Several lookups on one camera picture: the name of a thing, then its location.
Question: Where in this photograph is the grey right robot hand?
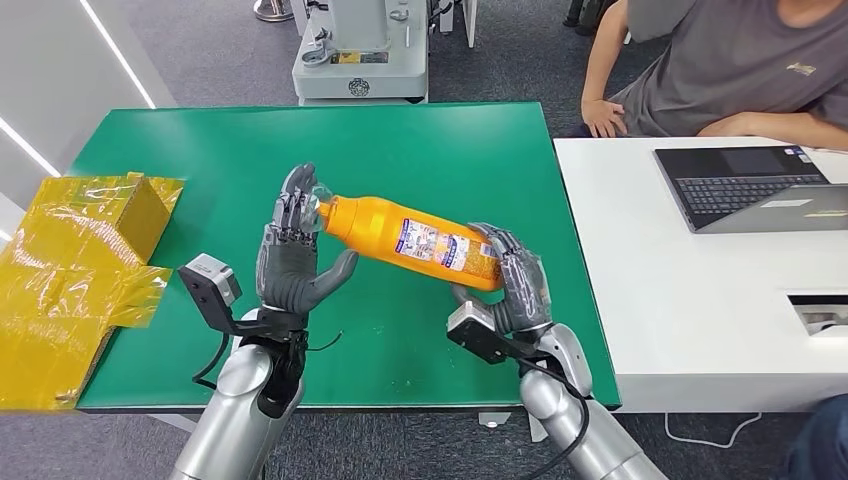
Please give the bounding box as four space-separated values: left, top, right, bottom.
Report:
450 221 554 336

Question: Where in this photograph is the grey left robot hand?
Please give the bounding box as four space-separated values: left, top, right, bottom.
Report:
254 163 360 316

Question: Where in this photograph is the orange plastic bottle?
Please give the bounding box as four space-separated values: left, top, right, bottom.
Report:
305 184 506 293

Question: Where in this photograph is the white desk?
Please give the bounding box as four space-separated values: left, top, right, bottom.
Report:
553 137 848 413

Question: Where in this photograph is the green table mat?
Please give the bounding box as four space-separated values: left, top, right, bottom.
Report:
69 102 621 411

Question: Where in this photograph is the person's right hand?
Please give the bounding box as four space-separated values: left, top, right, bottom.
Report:
581 99 629 139

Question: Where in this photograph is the person's hand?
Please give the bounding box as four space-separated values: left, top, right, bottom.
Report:
696 112 750 139
581 99 629 139

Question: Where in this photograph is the white machine base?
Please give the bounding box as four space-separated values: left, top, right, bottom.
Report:
292 0 430 107

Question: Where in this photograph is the yellow film-wrapped cardboard box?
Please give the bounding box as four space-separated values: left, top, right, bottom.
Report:
0 173 187 412

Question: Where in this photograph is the dark grey laptop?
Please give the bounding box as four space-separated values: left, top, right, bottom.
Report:
653 145 848 234

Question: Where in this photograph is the person's left hand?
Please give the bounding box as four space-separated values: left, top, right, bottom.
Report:
696 112 750 139

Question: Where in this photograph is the chrome round stand base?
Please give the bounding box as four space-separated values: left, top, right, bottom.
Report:
252 0 295 25

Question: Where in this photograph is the white upright panel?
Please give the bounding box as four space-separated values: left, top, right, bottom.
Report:
461 0 478 50

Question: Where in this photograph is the black chair base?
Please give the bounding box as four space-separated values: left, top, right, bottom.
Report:
563 0 607 38

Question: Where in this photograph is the person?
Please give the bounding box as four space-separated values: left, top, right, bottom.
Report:
581 0 848 151

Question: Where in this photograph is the blue denim leg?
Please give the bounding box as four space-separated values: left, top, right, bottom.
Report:
784 394 848 480

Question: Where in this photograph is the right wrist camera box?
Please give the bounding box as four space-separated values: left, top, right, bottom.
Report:
446 301 531 366

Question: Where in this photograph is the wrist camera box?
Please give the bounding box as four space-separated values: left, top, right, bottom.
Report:
446 301 531 366
177 253 266 338

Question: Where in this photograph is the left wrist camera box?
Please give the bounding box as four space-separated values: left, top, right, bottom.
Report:
177 253 266 338

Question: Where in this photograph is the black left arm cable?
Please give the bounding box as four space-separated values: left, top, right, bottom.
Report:
192 331 231 391

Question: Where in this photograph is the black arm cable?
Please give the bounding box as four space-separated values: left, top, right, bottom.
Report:
516 357 591 480
192 331 231 391

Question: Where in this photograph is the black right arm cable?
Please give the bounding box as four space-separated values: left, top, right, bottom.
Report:
516 357 591 480

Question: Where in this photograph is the white floor cable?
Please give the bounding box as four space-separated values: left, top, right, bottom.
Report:
664 411 763 450

